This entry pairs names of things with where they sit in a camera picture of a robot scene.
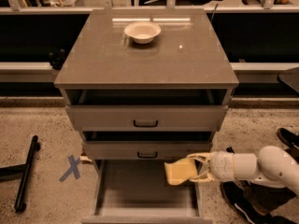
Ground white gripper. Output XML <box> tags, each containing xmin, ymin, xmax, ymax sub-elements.
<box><xmin>187</xmin><ymin>151</ymin><xmax>235</xmax><ymax>183</ymax></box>

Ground yellow sponge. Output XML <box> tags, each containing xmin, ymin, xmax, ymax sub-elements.
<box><xmin>164</xmin><ymin>158</ymin><xmax>197</xmax><ymax>186</ymax></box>

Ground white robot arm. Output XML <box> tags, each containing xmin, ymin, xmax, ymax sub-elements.
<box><xmin>187</xmin><ymin>146</ymin><xmax>299</xmax><ymax>195</ymax></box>

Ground grey middle drawer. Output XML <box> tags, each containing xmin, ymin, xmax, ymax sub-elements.
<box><xmin>82</xmin><ymin>132</ymin><xmax>214</xmax><ymax>160</ymax></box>

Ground grey drawer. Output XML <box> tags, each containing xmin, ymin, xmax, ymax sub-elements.
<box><xmin>81</xmin><ymin>160</ymin><xmax>213</xmax><ymax>224</ymax></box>
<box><xmin>65</xmin><ymin>89</ymin><xmax>230</xmax><ymax>133</ymax></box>
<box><xmin>82</xmin><ymin>132</ymin><xmax>214</xmax><ymax>160</ymax></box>

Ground grey bottom drawer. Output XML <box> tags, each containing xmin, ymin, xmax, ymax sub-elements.
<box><xmin>81</xmin><ymin>160</ymin><xmax>213</xmax><ymax>224</ymax></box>

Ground grey drawer cabinet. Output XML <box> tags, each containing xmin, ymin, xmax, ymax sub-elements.
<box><xmin>54</xmin><ymin>8</ymin><xmax>240</xmax><ymax>224</ymax></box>

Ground grey top drawer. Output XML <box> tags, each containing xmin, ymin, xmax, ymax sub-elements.
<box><xmin>65</xmin><ymin>89</ymin><xmax>230</xmax><ymax>133</ymax></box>

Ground black stand leg right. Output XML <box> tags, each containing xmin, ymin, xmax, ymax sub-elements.
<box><xmin>226</xmin><ymin>147</ymin><xmax>235</xmax><ymax>153</ymax></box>

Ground black stand leg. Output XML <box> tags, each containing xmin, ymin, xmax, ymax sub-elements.
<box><xmin>226</xmin><ymin>147</ymin><xmax>235</xmax><ymax>153</ymax></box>
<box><xmin>0</xmin><ymin>135</ymin><xmax>40</xmax><ymax>213</ymax></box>

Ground black sneaker near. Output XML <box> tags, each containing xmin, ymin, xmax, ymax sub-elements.
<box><xmin>220</xmin><ymin>180</ymin><xmax>273</xmax><ymax>224</ymax></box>

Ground black sneaker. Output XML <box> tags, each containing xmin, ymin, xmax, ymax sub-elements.
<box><xmin>220</xmin><ymin>180</ymin><xmax>273</xmax><ymax>224</ymax></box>
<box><xmin>277</xmin><ymin>128</ymin><xmax>299</xmax><ymax>149</ymax></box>

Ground brown trouser leg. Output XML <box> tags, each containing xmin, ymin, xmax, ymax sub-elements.
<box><xmin>243</xmin><ymin>147</ymin><xmax>299</xmax><ymax>215</ymax></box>

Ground black sneaker far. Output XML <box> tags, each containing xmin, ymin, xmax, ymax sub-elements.
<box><xmin>277</xmin><ymin>128</ymin><xmax>299</xmax><ymax>149</ymax></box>

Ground blue tape cross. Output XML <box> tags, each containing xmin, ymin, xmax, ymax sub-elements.
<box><xmin>59</xmin><ymin>155</ymin><xmax>81</xmax><ymax>182</ymax></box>

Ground white paper bowl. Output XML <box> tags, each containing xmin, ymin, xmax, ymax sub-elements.
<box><xmin>124</xmin><ymin>21</ymin><xmax>162</xmax><ymax>44</ymax></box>

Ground black clamp knob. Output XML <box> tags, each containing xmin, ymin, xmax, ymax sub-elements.
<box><xmin>49</xmin><ymin>49</ymin><xmax>65</xmax><ymax>70</ymax></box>

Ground black stand leg left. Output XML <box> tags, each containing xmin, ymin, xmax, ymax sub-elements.
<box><xmin>0</xmin><ymin>135</ymin><xmax>40</xmax><ymax>213</ymax></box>

